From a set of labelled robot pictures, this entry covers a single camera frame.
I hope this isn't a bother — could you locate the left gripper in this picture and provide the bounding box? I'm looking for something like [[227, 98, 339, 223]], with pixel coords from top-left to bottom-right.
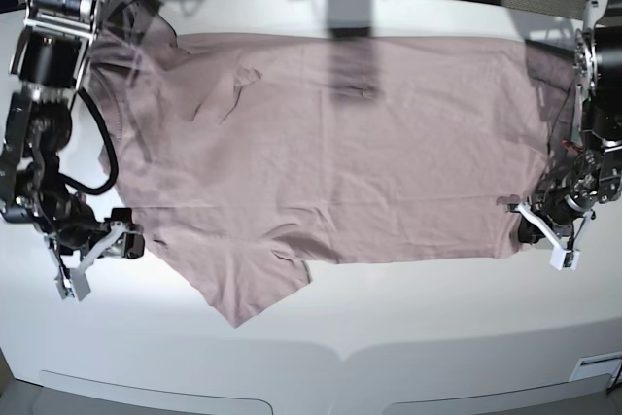
[[529, 181, 597, 237]]

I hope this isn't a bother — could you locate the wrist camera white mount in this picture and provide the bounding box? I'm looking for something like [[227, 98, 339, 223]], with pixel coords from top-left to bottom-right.
[[506, 202, 596, 270], [45, 221, 131, 301]]

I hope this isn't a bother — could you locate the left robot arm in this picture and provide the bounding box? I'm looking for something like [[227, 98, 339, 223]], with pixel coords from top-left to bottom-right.
[[532, 0, 621, 237]]

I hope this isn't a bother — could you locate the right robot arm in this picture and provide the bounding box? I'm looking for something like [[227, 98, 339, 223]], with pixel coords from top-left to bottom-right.
[[1, 0, 145, 259]]

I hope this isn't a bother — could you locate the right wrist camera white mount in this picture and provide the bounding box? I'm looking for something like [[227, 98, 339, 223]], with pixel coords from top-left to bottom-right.
[[45, 221, 131, 301]]

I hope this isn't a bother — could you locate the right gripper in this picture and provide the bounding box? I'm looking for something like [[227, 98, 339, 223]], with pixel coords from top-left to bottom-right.
[[9, 190, 145, 259]]

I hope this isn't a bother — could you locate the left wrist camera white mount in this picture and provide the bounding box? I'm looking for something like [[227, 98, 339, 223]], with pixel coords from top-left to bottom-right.
[[506, 202, 596, 270]]

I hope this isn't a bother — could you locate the pink T-shirt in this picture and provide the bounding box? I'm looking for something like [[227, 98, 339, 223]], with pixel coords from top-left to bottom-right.
[[89, 0, 574, 326]]

